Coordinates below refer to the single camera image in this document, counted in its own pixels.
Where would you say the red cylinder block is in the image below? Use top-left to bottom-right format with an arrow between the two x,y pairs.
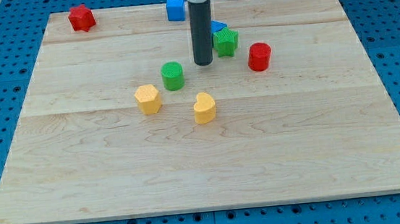
248,42 -> 272,72

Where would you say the blue triangle block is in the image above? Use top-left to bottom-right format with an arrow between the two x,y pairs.
210,20 -> 227,33

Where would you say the green star block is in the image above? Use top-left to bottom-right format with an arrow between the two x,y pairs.
213,27 -> 239,57

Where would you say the red star block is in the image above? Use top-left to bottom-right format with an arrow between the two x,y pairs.
68,4 -> 96,32

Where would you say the wooden board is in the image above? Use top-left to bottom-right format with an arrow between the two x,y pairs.
0,0 -> 400,224

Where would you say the yellow heart block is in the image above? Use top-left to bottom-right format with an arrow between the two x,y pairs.
193,92 -> 216,124

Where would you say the blue cube block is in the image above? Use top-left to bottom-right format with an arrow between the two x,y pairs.
166,0 -> 186,22

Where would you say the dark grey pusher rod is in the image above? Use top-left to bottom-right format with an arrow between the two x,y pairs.
188,0 -> 213,66

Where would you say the green cylinder block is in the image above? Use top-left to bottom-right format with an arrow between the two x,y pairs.
161,61 -> 185,91

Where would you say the yellow hexagon block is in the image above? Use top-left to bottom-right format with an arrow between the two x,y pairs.
134,85 -> 162,115

